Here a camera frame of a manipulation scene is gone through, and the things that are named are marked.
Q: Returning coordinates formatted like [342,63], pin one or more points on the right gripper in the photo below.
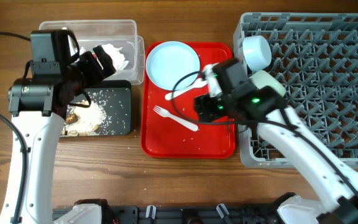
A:
[202,106]

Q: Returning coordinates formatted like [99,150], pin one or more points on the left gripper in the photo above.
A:
[97,73]

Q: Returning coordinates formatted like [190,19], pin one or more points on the white plastic fork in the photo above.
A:
[166,114]

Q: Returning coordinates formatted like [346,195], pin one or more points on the mint green bowl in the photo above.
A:
[262,79]

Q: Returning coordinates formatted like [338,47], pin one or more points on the light blue plate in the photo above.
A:
[170,61]

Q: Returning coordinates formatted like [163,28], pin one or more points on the food leftovers with rice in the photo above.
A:
[82,121]

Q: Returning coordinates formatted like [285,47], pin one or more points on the light blue bowl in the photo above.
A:
[257,52]

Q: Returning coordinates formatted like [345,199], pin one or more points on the small white napkin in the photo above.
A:
[82,50]

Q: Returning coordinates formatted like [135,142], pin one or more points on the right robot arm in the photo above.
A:
[335,183]

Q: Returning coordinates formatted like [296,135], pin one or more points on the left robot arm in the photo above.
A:
[38,106]

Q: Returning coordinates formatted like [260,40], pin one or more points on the black waste tray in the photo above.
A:
[115,97]

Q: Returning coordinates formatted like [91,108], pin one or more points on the grey dishwasher rack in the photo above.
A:
[315,57]

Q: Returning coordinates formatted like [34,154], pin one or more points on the white plastic spoon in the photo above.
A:
[198,83]

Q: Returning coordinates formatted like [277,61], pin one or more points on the clear plastic bin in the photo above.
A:
[120,33]

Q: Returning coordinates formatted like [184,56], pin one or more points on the red serving tray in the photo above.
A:
[165,138]

